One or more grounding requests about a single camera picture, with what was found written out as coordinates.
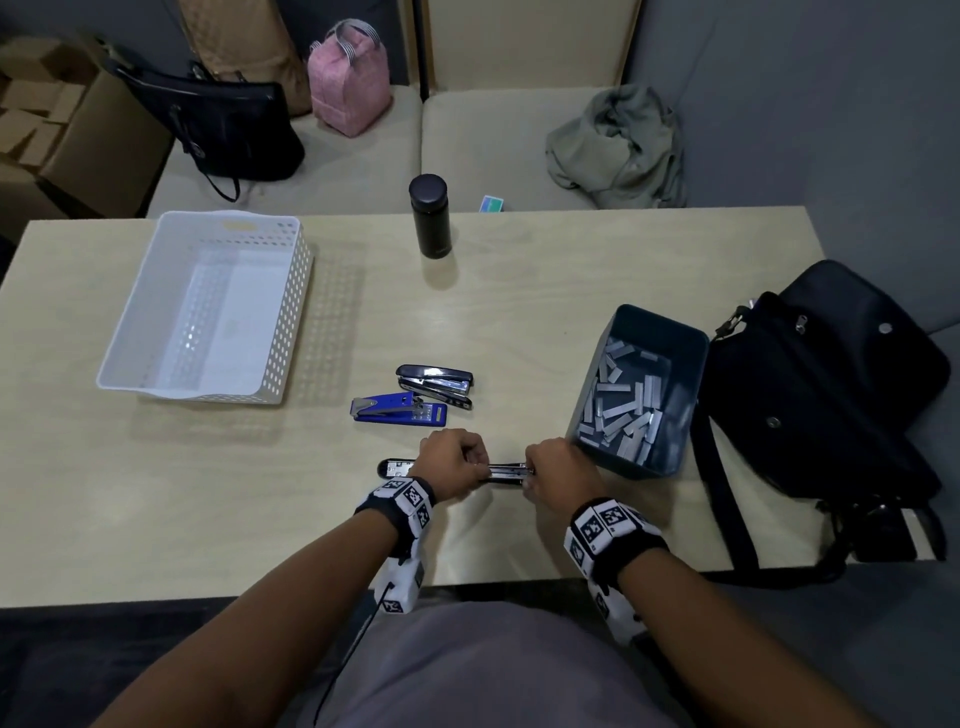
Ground person's left hand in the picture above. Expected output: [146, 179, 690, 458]
[408, 429, 492, 504]

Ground person's right hand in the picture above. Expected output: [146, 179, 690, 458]
[522, 437, 609, 517]

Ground black and silver stapler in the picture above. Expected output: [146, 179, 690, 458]
[377, 458, 537, 486]

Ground black shoulder bag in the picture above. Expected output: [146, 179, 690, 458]
[688, 259, 952, 588]

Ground person's left forearm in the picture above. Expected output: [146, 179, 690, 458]
[90, 508, 400, 728]

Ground person's right forearm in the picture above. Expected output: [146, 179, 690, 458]
[619, 552, 879, 728]

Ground blue stapler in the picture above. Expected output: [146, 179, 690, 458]
[350, 395, 449, 428]

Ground left wrist tracker band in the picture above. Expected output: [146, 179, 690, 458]
[354, 477, 438, 616]

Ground wrist tracker band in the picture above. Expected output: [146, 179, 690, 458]
[354, 477, 438, 616]
[564, 498, 670, 646]

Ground right wrist tracker band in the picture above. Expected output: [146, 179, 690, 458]
[564, 498, 670, 646]

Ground pile of staple strips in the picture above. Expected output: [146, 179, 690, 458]
[576, 337, 671, 460]

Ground dark blue plastic bin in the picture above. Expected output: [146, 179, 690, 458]
[566, 303, 711, 480]

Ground person's grey trousers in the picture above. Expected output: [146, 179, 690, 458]
[279, 600, 676, 728]

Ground black thermos bottle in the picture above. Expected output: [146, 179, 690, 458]
[408, 174, 450, 260]

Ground white perforated plastic basket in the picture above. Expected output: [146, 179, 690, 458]
[96, 210, 315, 405]

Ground beige bench seat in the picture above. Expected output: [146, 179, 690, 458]
[147, 0, 646, 220]

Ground grey-green crumpled jacket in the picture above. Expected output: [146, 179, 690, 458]
[545, 84, 687, 210]

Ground pink lunch bag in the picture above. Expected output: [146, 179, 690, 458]
[306, 18, 393, 138]

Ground black leather handbag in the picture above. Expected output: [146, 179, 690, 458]
[105, 46, 306, 204]

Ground tan quilted bag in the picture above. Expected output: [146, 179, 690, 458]
[177, 0, 313, 118]

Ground cardboard box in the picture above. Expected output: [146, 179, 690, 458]
[0, 33, 175, 243]

